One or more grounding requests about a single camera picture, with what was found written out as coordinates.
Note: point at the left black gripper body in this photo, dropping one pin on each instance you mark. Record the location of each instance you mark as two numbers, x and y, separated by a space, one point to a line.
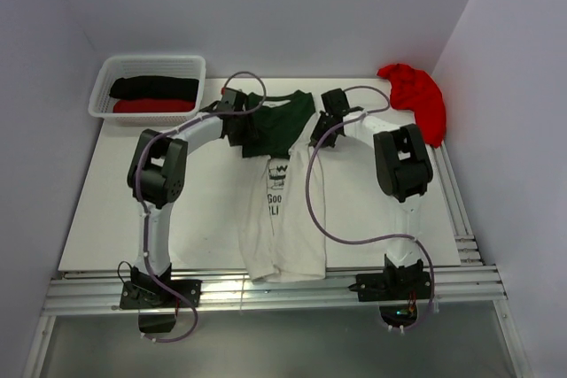
244 130

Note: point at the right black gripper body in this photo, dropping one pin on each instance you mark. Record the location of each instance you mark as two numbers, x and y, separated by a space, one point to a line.
322 134

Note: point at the white and green t shirt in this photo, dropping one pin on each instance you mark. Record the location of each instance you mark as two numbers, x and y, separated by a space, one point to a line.
283 193

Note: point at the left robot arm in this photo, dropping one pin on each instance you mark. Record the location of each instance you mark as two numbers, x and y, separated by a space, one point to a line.
157 177

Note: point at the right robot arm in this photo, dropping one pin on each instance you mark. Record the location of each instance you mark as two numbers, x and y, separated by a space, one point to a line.
404 172

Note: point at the crumpled red t shirt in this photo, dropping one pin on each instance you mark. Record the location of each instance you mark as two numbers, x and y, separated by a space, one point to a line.
414 90

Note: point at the rolled black t shirt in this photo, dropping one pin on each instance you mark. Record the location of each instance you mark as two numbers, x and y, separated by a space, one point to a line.
155 87

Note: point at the rolled red t shirt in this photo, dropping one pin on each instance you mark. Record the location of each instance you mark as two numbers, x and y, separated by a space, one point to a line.
147 105

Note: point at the white plastic basket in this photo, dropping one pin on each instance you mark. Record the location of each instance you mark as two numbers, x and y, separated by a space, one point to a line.
127 66

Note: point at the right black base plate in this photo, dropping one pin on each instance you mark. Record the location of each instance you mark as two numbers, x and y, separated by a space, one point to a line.
394 287

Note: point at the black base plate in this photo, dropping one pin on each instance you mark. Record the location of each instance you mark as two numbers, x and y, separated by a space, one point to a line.
137 298
394 287

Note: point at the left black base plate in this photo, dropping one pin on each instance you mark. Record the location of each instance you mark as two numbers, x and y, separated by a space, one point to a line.
137 298

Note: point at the aluminium frame rail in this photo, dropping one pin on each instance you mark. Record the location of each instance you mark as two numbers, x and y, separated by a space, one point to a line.
304 329

